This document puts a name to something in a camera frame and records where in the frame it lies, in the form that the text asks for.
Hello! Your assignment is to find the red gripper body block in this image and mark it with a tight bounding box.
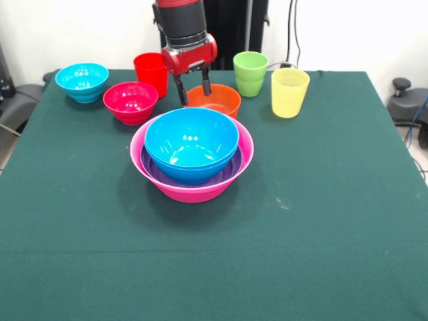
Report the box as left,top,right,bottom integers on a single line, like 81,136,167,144
160,33,219,77

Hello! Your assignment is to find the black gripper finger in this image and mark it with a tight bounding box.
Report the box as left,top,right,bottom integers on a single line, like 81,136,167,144
200,64,213,98
173,74,188,108

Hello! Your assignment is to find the small orange bowl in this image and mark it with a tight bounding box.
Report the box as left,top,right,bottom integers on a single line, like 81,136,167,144
185,84,242,120

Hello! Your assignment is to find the medium blue bowl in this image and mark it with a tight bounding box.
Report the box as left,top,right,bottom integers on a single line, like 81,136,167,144
146,146,239,187
144,107,240,171

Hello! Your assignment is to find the yellow cup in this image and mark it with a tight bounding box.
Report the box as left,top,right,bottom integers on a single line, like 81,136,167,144
271,68,311,119

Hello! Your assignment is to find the purple shallow bowl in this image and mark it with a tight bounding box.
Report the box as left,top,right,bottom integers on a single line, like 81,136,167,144
140,143,244,190

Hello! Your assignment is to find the large pink bowl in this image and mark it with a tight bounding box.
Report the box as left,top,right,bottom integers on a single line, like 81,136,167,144
129,108,255,204

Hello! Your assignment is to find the red cup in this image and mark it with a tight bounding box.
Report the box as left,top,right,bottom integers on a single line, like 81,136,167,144
133,52,169,100

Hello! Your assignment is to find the green cup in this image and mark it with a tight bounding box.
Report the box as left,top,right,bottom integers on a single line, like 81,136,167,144
233,51,270,98

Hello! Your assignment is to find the small crimson bowl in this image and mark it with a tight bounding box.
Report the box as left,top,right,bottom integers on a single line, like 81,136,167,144
102,81,159,126

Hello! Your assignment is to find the small blue bowl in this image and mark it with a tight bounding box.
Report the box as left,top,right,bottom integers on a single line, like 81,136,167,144
55,62,110,96
66,87,105,104

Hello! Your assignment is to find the dark green tablecloth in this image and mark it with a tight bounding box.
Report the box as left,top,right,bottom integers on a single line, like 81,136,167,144
0,68,428,321

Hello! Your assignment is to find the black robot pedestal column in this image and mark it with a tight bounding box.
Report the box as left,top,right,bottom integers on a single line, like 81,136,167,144
153,0,270,71

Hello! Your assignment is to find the black wall cable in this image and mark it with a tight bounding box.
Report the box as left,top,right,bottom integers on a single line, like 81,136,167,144
279,0,302,71

